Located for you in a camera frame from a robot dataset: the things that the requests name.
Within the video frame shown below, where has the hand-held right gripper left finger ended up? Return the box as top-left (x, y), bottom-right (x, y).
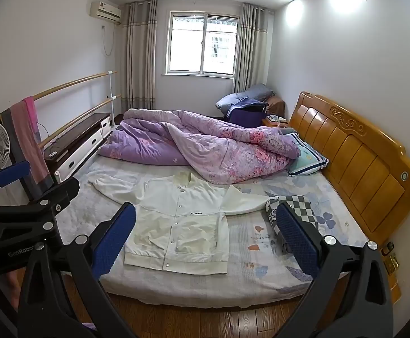
top-left (17, 202), bottom-right (137, 338)

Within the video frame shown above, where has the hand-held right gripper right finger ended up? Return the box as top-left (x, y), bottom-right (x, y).
top-left (275, 202), bottom-right (395, 338)

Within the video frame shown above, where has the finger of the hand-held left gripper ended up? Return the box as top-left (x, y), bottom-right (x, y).
top-left (0, 161), bottom-right (31, 208)
top-left (0, 177), bottom-right (82, 243)

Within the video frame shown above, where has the white button-up jacket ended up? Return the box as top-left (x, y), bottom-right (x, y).
top-left (87, 171), bottom-right (277, 276)

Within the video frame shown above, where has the checkered folded cloth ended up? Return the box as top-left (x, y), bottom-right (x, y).
top-left (265, 194), bottom-right (320, 254)

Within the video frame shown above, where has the pink grey towel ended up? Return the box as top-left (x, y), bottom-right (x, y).
top-left (0, 96), bottom-right (52, 187)

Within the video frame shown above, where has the bed with printed sheet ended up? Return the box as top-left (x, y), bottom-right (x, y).
top-left (55, 155), bottom-right (369, 305)

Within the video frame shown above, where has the dark top white cabinet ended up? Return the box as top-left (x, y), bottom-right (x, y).
top-left (43, 113), bottom-right (112, 184)

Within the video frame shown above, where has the light blue striped pillow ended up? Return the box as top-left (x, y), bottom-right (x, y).
top-left (286, 132), bottom-right (330, 177)

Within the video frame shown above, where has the wooden bed headboard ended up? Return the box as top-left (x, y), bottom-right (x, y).
top-left (288, 92), bottom-right (410, 303)

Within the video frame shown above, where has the purple floral quilt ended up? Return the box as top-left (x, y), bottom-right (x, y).
top-left (97, 108), bottom-right (301, 185)

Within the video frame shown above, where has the wooden nightstand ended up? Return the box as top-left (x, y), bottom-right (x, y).
top-left (261, 114), bottom-right (292, 128)

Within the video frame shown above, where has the purple storage bag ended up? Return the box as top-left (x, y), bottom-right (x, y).
top-left (225, 100), bottom-right (269, 127)

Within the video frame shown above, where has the blue bedding pile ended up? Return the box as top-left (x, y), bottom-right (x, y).
top-left (215, 84), bottom-right (276, 113)

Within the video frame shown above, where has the grey beige curtain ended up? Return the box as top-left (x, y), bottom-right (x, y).
top-left (120, 0), bottom-right (158, 111)
top-left (233, 3), bottom-right (272, 94)

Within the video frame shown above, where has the sliding glass window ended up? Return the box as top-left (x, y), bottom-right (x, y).
top-left (165, 10), bottom-right (241, 76)

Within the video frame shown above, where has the wooden barre rail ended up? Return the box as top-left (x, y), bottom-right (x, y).
top-left (38, 94), bottom-right (121, 148)
top-left (0, 71), bottom-right (117, 122)

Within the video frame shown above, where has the white barre post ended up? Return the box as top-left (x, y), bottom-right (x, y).
top-left (108, 71), bottom-right (116, 127)

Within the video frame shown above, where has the air conditioner cable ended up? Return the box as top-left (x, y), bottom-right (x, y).
top-left (102, 25), bottom-right (116, 56)

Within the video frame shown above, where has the white wall air conditioner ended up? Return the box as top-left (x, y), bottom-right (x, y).
top-left (89, 2), bottom-right (122, 22)

